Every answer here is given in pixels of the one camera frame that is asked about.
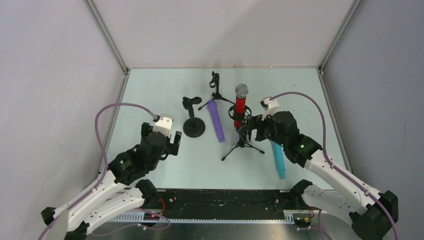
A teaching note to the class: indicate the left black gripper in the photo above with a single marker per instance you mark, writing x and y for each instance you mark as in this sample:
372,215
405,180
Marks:
163,141

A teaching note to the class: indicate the red glitter microphone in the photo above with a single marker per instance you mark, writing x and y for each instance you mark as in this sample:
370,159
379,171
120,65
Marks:
241,91

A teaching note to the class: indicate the black tripod shock-mount stand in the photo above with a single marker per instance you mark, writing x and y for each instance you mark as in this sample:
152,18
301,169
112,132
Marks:
242,142

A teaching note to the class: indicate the teal microphone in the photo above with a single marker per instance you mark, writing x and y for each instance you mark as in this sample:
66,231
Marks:
279,160

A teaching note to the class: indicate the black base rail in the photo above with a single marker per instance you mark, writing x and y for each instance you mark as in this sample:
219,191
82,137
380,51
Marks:
226,205

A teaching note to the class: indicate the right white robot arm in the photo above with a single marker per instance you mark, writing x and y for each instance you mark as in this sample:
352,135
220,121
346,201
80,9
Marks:
370,212

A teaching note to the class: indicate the purple microphone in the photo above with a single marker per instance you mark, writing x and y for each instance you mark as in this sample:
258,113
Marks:
213,110

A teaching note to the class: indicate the round base mic stand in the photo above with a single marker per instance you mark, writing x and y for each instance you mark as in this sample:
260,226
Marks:
193,127

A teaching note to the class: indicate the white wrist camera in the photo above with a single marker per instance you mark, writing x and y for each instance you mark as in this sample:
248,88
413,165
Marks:
164,125
270,106

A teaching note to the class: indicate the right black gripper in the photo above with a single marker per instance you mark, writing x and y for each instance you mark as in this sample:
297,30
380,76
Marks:
259,126

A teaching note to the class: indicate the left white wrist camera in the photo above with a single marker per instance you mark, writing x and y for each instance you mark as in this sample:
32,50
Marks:
164,125

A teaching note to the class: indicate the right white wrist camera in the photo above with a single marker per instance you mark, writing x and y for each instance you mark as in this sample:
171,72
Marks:
270,106

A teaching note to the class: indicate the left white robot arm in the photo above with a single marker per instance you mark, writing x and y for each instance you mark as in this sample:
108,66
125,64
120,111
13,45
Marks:
123,186

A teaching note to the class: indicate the black tripod clip stand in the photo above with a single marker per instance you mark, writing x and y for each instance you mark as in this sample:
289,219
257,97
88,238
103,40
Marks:
215,84

